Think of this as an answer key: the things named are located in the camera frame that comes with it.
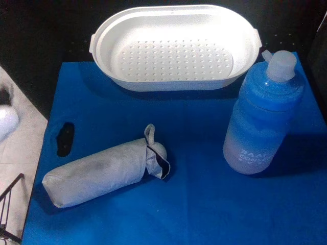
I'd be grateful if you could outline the white perforated oval basin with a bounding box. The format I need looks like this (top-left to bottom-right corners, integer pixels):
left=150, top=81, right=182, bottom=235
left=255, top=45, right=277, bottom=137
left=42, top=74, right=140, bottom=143
left=89, top=4, right=263, bottom=92

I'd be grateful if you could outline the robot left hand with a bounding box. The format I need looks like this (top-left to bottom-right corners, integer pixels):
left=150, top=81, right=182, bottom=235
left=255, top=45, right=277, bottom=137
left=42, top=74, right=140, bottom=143
left=0, top=106, right=20, bottom=142

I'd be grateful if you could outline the blue table mat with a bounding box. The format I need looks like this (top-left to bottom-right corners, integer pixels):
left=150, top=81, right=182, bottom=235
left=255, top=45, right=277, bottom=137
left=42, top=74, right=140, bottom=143
left=21, top=52, right=327, bottom=245

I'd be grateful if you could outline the grey umbrella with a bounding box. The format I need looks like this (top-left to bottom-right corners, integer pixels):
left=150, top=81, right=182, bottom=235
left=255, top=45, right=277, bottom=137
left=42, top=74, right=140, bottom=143
left=41, top=124, right=171, bottom=209

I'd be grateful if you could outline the blue translucent water bottle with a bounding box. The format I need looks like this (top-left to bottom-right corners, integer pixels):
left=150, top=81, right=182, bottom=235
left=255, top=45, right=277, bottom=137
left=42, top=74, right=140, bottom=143
left=222, top=50, right=305, bottom=176

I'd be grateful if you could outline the black metal frame stand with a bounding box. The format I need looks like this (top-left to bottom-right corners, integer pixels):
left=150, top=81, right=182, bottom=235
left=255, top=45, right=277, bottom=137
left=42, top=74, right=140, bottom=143
left=0, top=173, right=25, bottom=244

